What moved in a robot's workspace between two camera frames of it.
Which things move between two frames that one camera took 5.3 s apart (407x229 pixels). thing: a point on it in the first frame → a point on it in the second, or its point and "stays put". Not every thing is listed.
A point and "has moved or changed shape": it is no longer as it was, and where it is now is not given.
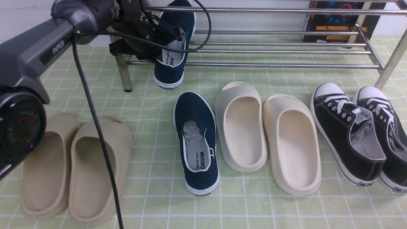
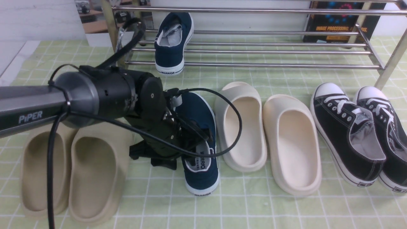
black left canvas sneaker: (349, 133) stays put
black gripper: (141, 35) → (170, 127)
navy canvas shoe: (195, 119) stays put
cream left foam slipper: (240, 122) stays put
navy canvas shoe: (179, 16) has moved or changed shape
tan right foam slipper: (91, 195) stays put
